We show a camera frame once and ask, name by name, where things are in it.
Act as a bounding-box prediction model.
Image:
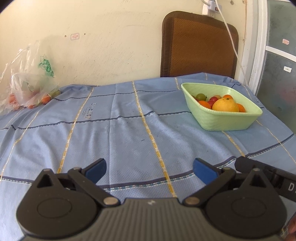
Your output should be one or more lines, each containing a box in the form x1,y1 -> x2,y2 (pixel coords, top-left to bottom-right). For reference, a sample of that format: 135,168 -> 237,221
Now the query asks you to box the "small orange tomato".
237,103 -> 246,113

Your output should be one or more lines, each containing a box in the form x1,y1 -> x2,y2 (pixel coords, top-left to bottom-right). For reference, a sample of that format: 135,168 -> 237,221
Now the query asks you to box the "large yellow grapefruit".
212,97 -> 239,113

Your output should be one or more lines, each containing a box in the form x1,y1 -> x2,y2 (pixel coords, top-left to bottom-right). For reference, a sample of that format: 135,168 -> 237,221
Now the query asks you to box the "red cherry tomato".
208,96 -> 219,106

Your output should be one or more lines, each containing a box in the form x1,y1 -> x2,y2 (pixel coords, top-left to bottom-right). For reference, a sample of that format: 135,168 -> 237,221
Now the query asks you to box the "green tomato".
195,93 -> 207,101

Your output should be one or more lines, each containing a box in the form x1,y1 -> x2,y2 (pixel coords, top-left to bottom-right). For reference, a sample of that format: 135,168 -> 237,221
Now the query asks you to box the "light green plastic basket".
181,82 -> 263,131

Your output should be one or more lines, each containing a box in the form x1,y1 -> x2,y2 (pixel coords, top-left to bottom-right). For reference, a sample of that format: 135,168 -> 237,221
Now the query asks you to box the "large orange tangerine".
198,100 -> 212,109

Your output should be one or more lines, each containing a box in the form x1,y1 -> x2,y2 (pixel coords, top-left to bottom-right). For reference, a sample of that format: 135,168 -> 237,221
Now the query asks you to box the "blue striped tablecloth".
1,73 -> 295,240

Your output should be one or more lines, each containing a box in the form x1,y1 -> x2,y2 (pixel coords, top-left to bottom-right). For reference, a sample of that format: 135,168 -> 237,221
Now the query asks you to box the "clear plastic bag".
1,41 -> 61,115

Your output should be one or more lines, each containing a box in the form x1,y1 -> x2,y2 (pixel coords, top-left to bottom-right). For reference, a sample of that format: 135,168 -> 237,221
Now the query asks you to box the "brown woven chair back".
160,11 -> 239,78

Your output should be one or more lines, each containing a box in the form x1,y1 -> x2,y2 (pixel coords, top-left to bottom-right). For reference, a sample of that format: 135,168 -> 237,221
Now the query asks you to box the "white power cable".
215,0 -> 251,88

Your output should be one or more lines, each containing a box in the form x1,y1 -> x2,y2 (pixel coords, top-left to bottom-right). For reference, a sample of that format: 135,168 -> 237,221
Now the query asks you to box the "white door frame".
239,1 -> 268,94

